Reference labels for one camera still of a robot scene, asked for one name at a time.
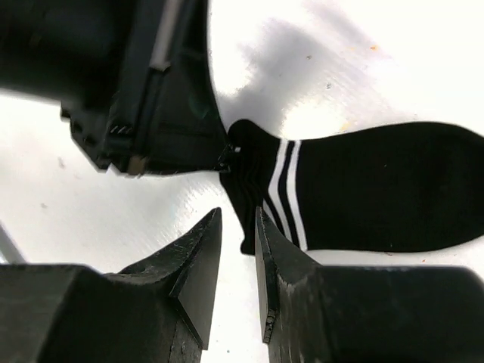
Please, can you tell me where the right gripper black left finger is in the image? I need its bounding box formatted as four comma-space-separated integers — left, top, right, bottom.
1, 208, 222, 362

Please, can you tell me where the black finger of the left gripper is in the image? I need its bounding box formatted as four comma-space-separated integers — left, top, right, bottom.
130, 1, 231, 175

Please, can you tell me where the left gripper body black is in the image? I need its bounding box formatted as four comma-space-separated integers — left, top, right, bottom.
1, 1, 165, 174

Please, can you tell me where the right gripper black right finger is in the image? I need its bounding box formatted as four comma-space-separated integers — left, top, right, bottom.
255, 209, 483, 362

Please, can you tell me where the black ankle sock white cuff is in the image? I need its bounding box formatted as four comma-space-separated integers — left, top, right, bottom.
220, 120, 483, 255

